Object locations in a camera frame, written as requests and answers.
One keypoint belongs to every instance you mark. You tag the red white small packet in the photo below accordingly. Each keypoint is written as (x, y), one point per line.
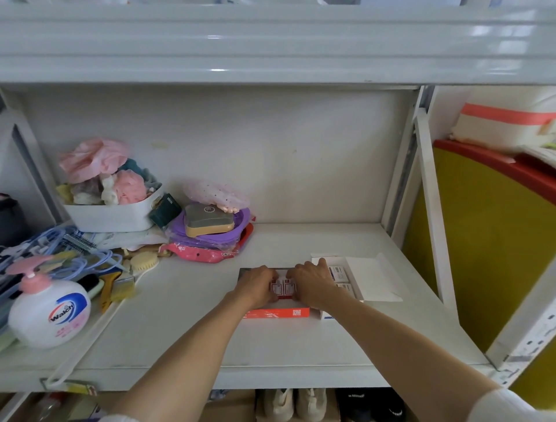
(287, 288)
(275, 290)

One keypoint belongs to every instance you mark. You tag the white sleeve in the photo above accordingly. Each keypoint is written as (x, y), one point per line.
(512, 406)

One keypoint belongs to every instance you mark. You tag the person's right hand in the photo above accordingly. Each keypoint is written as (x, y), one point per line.
(313, 282)

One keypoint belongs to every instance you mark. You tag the pale pink shower cap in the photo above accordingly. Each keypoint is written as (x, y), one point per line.
(91, 158)

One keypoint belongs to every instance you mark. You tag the white plastic basket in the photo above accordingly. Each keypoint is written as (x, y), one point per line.
(113, 217)

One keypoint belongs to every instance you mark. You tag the white open carton box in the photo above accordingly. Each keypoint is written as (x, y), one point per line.
(373, 278)

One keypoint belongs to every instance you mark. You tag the white metal shelf unit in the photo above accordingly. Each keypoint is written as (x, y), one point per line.
(260, 43)

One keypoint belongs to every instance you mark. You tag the teal bath puff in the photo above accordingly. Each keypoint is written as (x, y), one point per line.
(134, 167)

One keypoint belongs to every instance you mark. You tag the white blue small box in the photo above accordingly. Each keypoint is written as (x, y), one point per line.
(339, 274)
(349, 290)

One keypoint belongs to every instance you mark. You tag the pink mesh bath puff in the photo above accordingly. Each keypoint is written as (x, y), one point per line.
(129, 188)

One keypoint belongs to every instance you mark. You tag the white pink pump soap bottle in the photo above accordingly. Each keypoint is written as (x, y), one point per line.
(50, 315)

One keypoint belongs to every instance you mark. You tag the person's left fingers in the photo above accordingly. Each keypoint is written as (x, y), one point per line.
(273, 287)

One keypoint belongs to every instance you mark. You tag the yellow board with red edge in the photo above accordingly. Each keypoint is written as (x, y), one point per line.
(491, 243)

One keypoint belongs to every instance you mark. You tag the purple plastic pack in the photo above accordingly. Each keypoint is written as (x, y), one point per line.
(204, 241)

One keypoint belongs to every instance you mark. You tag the person's right fingers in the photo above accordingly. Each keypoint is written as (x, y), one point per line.
(295, 282)

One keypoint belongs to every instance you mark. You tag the bundle of blue hangers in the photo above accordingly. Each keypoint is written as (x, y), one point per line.
(61, 261)

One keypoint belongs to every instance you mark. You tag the round wooden brush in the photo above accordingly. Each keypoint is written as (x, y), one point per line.
(143, 262)

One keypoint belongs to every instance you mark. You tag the yellow shelf label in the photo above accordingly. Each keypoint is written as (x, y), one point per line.
(71, 387)

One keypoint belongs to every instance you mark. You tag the white bath puff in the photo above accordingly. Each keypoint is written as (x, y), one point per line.
(108, 191)

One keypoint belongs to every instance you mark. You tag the pink plastic packet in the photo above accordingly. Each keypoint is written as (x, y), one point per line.
(195, 253)

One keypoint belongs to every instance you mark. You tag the red plastic tray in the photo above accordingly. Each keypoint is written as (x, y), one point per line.
(244, 239)

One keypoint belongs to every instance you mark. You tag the white perforated rack post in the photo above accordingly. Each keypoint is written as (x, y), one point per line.
(527, 334)

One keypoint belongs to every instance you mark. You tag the orange red open box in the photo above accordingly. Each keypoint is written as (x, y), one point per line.
(278, 313)

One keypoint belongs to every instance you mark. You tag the dark green packet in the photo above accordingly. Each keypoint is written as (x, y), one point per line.
(165, 211)

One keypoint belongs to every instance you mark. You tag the pink dotted shower cap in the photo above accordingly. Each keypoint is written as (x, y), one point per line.
(217, 195)

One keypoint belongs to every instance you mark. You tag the black shoe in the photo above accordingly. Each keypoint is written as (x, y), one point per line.
(369, 406)

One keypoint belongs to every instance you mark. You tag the person's right forearm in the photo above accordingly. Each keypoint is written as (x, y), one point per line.
(404, 348)

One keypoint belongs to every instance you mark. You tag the black bag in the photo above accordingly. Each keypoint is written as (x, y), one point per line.
(11, 219)

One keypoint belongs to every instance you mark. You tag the person's left hand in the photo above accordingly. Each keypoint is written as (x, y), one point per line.
(254, 284)

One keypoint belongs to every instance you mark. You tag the person's left forearm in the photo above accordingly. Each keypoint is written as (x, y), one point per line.
(182, 361)

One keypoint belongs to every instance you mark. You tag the white container with orange band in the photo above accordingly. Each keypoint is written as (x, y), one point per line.
(499, 117)

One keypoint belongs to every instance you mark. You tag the white shoe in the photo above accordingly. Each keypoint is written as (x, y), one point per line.
(278, 404)
(311, 404)

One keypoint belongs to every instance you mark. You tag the beige bath sponge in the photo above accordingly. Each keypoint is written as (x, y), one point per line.
(86, 191)

